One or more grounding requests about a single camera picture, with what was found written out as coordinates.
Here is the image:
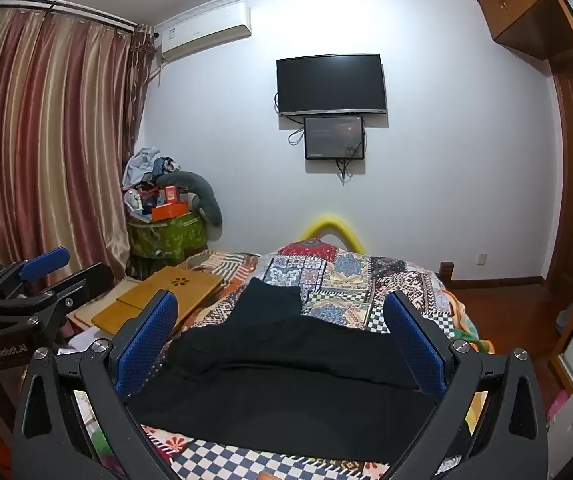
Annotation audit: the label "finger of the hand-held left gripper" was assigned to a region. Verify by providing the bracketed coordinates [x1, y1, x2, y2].
[0, 246, 70, 293]
[26, 263, 115, 328]

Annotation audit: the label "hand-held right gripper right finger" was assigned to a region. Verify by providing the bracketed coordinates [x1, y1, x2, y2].
[384, 290, 550, 480]

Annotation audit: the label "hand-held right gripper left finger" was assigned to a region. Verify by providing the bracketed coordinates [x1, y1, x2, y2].
[12, 290, 180, 480]

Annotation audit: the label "black pants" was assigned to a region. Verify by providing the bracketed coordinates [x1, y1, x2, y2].
[126, 278, 472, 466]

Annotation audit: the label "wooden laptop table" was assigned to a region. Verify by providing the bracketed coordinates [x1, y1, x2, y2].
[91, 265, 224, 336]

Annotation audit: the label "orange fleece blanket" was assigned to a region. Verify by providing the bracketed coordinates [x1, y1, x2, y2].
[447, 290, 496, 357]

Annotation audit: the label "patchwork printed blanket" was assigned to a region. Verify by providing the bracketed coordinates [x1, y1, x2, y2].
[71, 240, 492, 480]

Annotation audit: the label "orange flat box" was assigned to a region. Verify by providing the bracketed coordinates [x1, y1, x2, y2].
[150, 202, 190, 222]

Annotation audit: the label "pile of clothes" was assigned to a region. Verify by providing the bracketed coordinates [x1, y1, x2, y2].
[122, 147, 183, 192]

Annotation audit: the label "striped pink beige curtain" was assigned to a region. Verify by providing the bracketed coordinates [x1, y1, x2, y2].
[0, 0, 137, 281]

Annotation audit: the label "grey long pillow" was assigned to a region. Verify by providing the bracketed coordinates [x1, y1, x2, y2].
[155, 171, 224, 226]

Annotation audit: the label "yellow foam tube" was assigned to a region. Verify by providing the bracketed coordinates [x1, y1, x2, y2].
[300, 213, 368, 252]

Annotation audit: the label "pink item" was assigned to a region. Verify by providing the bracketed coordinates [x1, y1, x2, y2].
[545, 389, 569, 423]

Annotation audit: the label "brown patterned curtain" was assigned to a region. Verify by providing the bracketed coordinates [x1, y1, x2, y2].
[129, 24, 156, 171]

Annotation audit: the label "white air conditioner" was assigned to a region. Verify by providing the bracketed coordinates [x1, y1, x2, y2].
[155, 2, 252, 64]

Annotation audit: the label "wooden overhead cabinet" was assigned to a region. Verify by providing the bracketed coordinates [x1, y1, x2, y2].
[477, 0, 573, 61]

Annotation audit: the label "small black wall monitor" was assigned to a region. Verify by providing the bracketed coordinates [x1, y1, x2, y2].
[303, 115, 366, 161]

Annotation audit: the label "black monitor side cable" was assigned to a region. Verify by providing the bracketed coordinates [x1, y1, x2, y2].
[289, 115, 307, 147]

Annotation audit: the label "white curtain rail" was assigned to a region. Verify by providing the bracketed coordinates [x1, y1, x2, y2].
[0, 0, 140, 33]

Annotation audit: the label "black wall television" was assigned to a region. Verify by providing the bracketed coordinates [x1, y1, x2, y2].
[276, 53, 387, 117]

